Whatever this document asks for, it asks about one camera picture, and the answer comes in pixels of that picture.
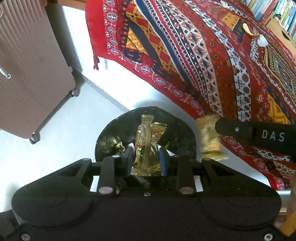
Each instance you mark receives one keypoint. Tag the white tissue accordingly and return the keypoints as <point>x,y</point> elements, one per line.
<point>262,41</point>

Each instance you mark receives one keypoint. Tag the gold candy wrapper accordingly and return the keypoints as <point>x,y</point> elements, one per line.
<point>146,161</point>

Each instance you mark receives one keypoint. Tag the black trash bin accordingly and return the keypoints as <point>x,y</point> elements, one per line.
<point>120,133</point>

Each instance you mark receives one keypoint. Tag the wooden drawer shelf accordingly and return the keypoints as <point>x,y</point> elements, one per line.
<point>280,32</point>

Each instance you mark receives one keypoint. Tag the pink ribbed suitcase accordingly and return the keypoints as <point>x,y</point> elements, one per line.
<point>35,76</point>

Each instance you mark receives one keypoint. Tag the golden biscuit wrapper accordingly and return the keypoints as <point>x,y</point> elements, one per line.
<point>210,145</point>

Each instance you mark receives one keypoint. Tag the red patterned tablecloth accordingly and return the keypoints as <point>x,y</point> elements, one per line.
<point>197,54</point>

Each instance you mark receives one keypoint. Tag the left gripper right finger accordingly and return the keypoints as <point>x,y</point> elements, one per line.
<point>179,167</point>

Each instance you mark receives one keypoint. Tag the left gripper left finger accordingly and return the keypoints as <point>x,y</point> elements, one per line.
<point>112,167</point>

